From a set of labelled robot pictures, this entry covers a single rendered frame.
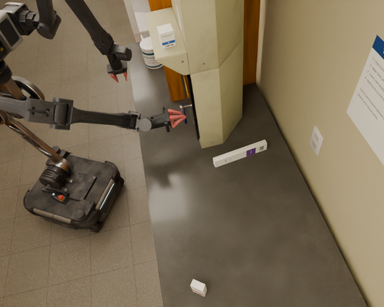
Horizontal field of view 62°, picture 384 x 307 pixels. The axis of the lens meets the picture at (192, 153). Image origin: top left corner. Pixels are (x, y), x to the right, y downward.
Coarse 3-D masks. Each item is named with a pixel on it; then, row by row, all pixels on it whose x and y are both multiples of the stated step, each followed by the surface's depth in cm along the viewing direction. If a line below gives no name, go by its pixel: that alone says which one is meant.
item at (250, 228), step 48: (144, 96) 186; (144, 144) 165; (192, 144) 161; (240, 144) 158; (192, 192) 145; (240, 192) 142; (288, 192) 139; (192, 240) 132; (240, 240) 130; (288, 240) 127; (240, 288) 119; (288, 288) 117; (336, 288) 115
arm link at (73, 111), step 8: (72, 104) 114; (72, 112) 114; (80, 112) 117; (88, 112) 120; (96, 112) 124; (72, 120) 114; (80, 120) 118; (88, 120) 121; (96, 120) 124; (104, 120) 127; (112, 120) 131; (120, 120) 135; (128, 120) 139; (136, 120) 143; (56, 128) 111; (64, 128) 113; (128, 128) 141
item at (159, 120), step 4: (164, 108) 146; (164, 112) 144; (152, 116) 144; (156, 116) 143; (160, 116) 143; (164, 116) 142; (152, 120) 142; (156, 120) 142; (160, 120) 142; (164, 120) 141; (152, 124) 143; (156, 124) 143; (160, 124) 143; (164, 124) 143; (156, 128) 145; (168, 128) 145
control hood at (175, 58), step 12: (156, 12) 131; (168, 12) 130; (156, 24) 126; (156, 36) 121; (180, 36) 119; (156, 48) 117; (168, 48) 116; (180, 48) 115; (156, 60) 114; (168, 60) 114; (180, 60) 115; (180, 72) 120
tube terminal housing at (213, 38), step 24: (192, 0) 99; (216, 0) 101; (240, 0) 115; (192, 24) 105; (216, 24) 107; (240, 24) 123; (192, 48) 112; (216, 48) 114; (240, 48) 131; (192, 72) 121; (216, 72) 123; (240, 72) 142; (216, 96) 133; (240, 96) 153; (216, 120) 145; (216, 144) 159
